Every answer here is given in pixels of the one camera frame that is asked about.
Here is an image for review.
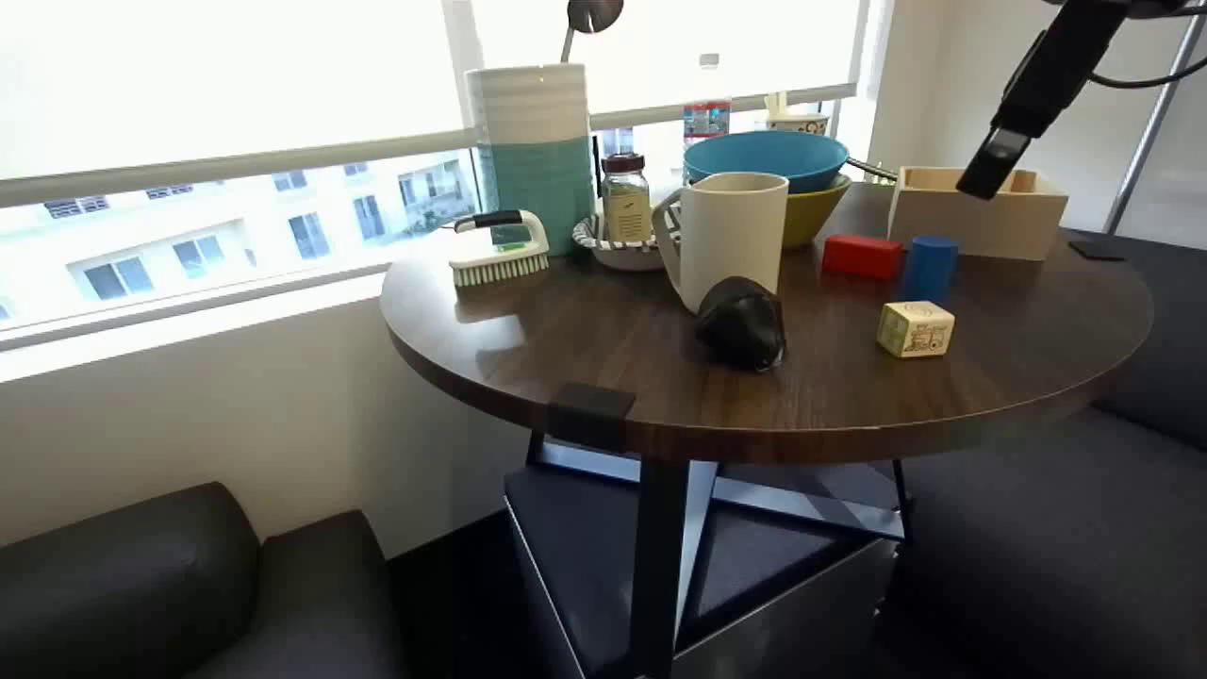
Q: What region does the white mug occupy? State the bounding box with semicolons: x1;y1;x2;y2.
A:
650;171;793;318

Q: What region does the black leather sofa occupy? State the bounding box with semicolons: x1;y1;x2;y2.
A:
0;478;410;679

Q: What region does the wide white roller blind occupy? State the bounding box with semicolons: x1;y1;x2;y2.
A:
0;0;476;186

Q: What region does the red block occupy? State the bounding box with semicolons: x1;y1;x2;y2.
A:
818;231;909;285

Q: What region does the black tape patch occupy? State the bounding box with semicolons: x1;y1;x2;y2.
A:
547;382;642;451

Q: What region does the cream printed cube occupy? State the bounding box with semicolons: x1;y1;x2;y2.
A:
876;296;959;361

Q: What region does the glass jar with dark lid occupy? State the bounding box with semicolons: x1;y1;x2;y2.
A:
594;149;656;246

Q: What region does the grey metal pole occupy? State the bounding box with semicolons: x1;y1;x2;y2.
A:
1101;7;1207;236

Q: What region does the black round object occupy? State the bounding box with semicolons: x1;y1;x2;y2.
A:
695;274;793;377

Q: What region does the blue cylinder block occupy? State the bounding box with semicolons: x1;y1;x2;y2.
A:
896;231;960;308

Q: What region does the white and teal canister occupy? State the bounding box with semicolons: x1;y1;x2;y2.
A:
466;61;594;259

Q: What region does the light wooden box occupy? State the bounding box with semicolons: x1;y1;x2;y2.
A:
884;163;1071;265

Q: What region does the narrow white roller blind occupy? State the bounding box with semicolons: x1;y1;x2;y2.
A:
466;0;870;119

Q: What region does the dark grey sofa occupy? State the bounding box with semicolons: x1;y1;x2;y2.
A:
884;227;1207;679

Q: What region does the blue printed carton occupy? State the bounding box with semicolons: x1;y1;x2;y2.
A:
680;99;737;147

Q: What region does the blue bowl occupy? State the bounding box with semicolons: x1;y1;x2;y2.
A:
680;128;852;196

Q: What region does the small white dish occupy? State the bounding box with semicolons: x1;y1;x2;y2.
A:
568;215;667;274

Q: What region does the metal ladle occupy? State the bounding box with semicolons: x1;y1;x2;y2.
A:
556;0;627;69

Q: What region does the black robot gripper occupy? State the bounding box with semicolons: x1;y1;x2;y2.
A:
953;0;1140;202

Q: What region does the yellow-green bowl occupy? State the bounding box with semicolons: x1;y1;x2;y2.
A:
779;172;855;254

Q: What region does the black table pedestal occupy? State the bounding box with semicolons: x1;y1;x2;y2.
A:
524;426;914;679

